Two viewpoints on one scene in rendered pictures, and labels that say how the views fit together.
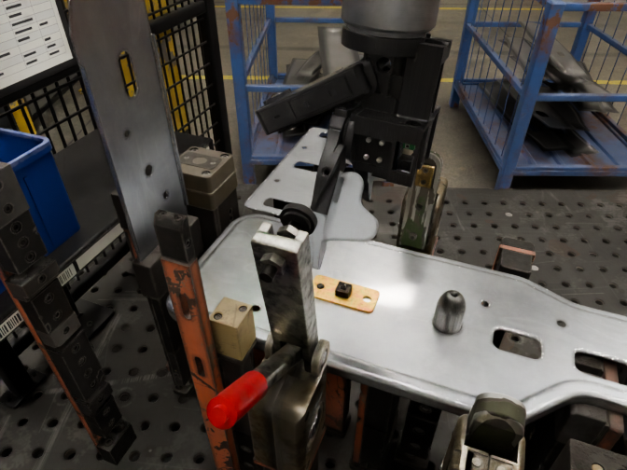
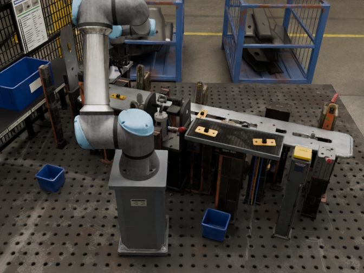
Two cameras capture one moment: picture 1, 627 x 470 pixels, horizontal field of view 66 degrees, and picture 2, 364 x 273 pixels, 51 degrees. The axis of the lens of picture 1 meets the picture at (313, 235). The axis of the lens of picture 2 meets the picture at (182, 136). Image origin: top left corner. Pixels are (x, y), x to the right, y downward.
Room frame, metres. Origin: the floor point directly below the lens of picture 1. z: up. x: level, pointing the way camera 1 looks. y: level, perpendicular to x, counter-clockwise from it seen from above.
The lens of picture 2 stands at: (-1.34, -0.31, 2.06)
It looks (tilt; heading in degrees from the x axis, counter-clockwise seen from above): 37 degrees down; 358
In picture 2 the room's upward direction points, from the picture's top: 1 degrees clockwise
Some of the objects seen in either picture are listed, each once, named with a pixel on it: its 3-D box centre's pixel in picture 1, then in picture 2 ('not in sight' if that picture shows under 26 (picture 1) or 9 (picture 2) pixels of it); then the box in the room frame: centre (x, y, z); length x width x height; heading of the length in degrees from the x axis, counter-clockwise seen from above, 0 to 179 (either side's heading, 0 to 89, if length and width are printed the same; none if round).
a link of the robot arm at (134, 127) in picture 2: not in sight; (134, 131); (-0.26, -0.19, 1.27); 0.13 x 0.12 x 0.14; 90
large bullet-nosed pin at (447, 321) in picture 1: (449, 312); (139, 98); (0.37, -0.15, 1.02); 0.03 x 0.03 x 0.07
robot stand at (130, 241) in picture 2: not in sight; (142, 203); (-0.26, -0.19, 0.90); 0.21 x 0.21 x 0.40; 88
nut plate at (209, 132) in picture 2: not in sight; (206, 130); (-0.12, -0.45, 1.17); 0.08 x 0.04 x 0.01; 64
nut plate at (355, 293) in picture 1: (343, 290); (118, 96); (0.41, -0.04, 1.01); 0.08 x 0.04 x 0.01; 68
